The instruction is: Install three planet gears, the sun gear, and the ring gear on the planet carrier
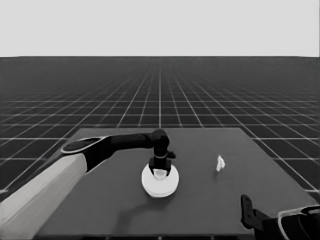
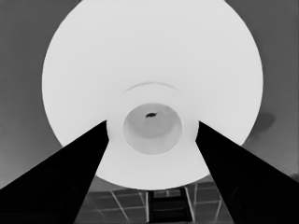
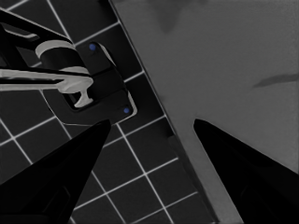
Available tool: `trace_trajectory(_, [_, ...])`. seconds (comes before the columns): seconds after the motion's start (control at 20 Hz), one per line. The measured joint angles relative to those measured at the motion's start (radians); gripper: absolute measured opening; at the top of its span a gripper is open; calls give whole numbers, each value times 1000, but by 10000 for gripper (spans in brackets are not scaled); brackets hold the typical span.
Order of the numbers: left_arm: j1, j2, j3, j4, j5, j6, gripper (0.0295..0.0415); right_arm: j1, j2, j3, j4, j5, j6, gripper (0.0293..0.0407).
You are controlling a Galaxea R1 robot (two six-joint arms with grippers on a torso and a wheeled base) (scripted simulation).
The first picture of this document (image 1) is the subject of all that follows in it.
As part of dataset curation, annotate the small white T-shaped piece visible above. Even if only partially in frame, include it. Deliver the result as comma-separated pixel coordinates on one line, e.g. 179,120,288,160
215,154,226,173

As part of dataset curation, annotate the large thick white disc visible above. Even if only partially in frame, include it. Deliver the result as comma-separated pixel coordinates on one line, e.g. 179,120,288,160
140,162,181,199

